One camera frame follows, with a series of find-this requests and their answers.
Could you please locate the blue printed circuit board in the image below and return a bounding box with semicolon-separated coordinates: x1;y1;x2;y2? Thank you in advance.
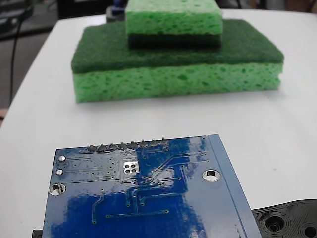
42;134;263;238

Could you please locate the large green scouring sponge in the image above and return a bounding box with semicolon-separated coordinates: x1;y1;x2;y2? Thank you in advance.
70;19;285;104

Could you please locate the small green scouring sponge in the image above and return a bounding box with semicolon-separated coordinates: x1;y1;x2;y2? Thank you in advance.
124;0;223;49

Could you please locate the dark electronics unit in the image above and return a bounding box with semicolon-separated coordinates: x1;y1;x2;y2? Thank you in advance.
0;0;35;40

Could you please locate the thin black cable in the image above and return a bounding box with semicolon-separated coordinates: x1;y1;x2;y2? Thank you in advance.
9;17;23;107

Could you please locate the black plastic mount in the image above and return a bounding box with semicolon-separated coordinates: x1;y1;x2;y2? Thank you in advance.
31;198;317;238

